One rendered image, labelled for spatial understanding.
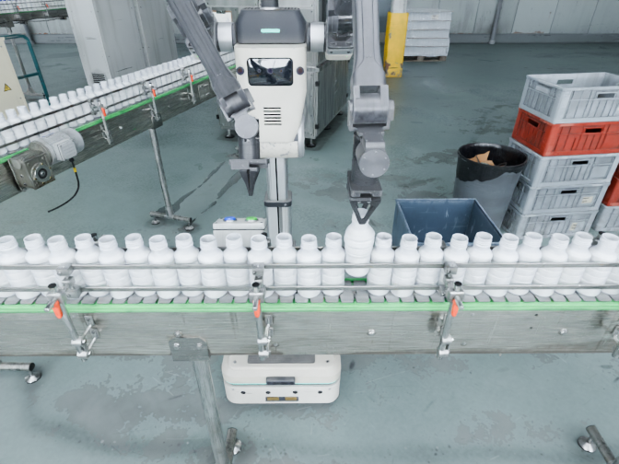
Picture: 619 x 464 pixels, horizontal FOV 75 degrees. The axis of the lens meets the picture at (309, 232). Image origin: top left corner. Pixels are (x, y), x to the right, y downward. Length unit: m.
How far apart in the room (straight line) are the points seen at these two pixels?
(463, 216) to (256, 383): 1.12
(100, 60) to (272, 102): 5.55
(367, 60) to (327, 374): 1.35
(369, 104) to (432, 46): 9.61
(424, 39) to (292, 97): 8.99
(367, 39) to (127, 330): 0.89
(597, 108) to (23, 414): 3.58
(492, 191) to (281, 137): 1.88
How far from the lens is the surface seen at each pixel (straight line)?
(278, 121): 1.43
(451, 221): 1.72
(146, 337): 1.17
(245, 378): 1.86
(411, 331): 1.11
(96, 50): 6.85
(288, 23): 1.44
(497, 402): 2.23
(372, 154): 0.76
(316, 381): 1.86
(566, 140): 3.19
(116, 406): 2.22
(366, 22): 0.86
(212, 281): 1.01
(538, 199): 3.30
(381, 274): 1.00
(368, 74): 0.82
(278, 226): 1.64
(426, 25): 10.30
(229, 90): 1.08
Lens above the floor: 1.69
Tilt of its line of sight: 33 degrees down
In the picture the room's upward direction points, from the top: straight up
